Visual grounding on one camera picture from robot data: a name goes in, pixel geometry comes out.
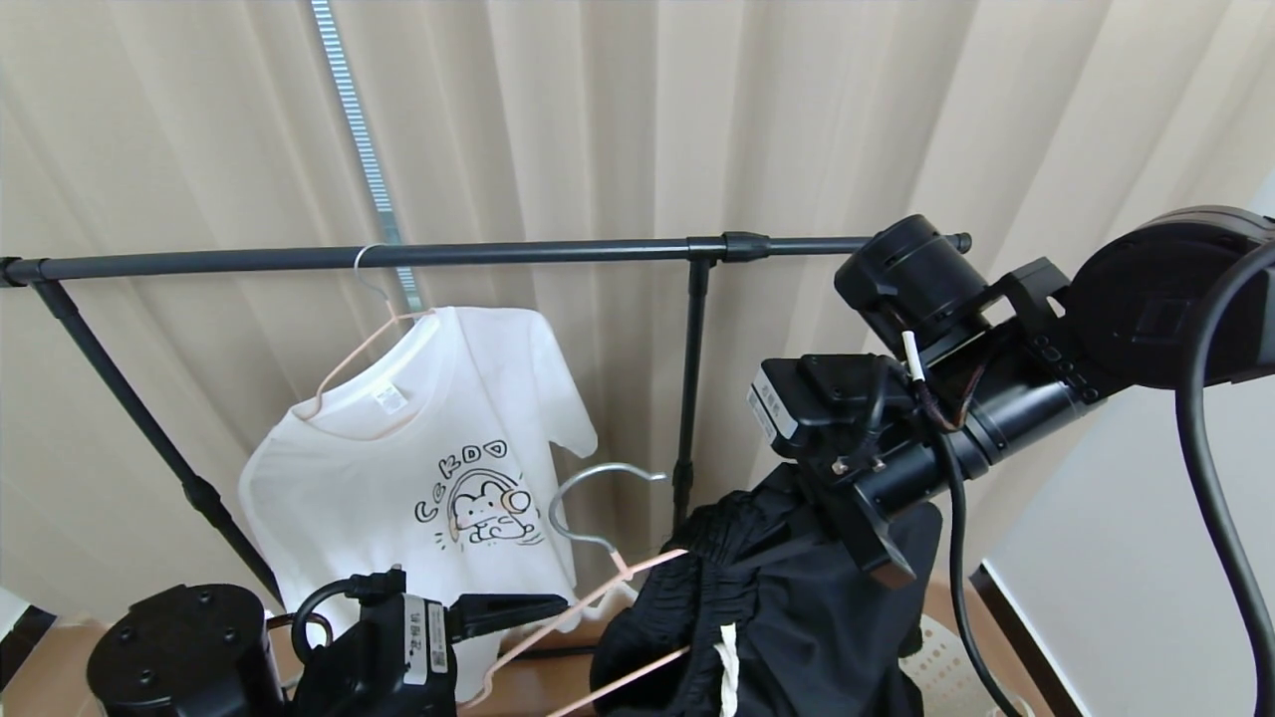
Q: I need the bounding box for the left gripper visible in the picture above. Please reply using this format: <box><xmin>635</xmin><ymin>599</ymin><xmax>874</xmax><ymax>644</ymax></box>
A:
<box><xmin>400</xmin><ymin>594</ymin><xmax>570</xmax><ymax>717</ymax></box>

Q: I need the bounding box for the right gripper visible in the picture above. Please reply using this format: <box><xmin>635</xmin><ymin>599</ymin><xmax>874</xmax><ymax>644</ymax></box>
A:
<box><xmin>747</xmin><ymin>360</ymin><xmax>1097</xmax><ymax>589</ymax></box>

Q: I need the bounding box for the pink clothes hanger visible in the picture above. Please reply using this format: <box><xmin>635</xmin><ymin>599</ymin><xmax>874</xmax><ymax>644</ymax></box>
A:
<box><xmin>296</xmin><ymin>245</ymin><xmax>439</xmax><ymax>441</ymax></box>
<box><xmin>458</xmin><ymin>462</ymin><xmax>698</xmax><ymax>717</ymax></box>

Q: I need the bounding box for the white printed t-shirt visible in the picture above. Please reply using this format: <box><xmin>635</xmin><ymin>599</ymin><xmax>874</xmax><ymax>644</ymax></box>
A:
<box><xmin>238</xmin><ymin>305</ymin><xmax>599</xmax><ymax>678</ymax></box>

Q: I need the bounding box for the black garment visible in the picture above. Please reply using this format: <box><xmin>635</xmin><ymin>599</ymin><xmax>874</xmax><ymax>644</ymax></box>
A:
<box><xmin>590</xmin><ymin>463</ymin><xmax>943</xmax><ymax>717</ymax></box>

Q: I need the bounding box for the white laundry basket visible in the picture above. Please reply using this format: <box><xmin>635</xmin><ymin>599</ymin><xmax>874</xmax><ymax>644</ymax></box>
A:
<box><xmin>896</xmin><ymin>612</ymin><xmax>1037</xmax><ymax>717</ymax></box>

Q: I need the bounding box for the black clothes rack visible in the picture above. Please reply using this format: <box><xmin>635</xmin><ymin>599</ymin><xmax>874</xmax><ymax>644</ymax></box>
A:
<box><xmin>0</xmin><ymin>231</ymin><xmax>972</xmax><ymax>663</ymax></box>

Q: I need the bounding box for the beige curtain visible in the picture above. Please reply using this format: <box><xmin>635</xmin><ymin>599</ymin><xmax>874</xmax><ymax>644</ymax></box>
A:
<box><xmin>0</xmin><ymin>0</ymin><xmax>1275</xmax><ymax>628</ymax></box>

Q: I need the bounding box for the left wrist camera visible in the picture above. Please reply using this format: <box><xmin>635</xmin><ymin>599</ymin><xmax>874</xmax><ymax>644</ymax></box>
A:
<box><xmin>289</xmin><ymin>568</ymin><xmax>409</xmax><ymax>717</ymax></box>

